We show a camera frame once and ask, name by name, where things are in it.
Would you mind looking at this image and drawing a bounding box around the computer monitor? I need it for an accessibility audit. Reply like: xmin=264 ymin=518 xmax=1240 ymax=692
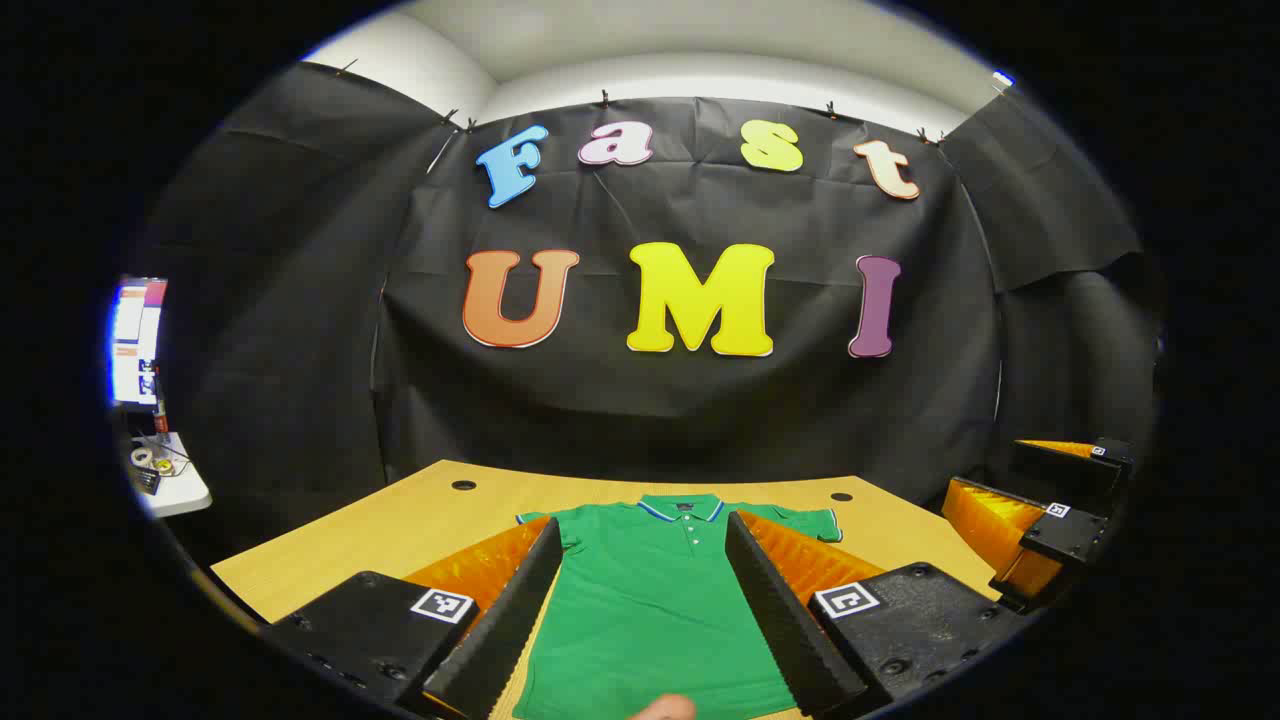
xmin=108 ymin=278 xmax=169 ymax=409

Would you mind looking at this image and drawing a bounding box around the white side table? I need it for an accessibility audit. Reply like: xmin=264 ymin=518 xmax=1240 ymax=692
xmin=130 ymin=432 xmax=213 ymax=519

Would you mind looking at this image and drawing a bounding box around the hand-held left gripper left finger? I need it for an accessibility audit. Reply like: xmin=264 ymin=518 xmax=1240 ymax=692
xmin=262 ymin=515 xmax=564 ymax=720

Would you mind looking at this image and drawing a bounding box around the green T-shirt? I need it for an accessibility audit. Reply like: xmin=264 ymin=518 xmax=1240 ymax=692
xmin=512 ymin=493 xmax=843 ymax=720

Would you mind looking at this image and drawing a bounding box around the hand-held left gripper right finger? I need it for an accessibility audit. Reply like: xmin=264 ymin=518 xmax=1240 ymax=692
xmin=725 ymin=511 xmax=1031 ymax=719

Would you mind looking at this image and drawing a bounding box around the black backdrop cloth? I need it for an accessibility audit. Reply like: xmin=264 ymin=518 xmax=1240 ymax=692
xmin=140 ymin=62 xmax=1166 ymax=521

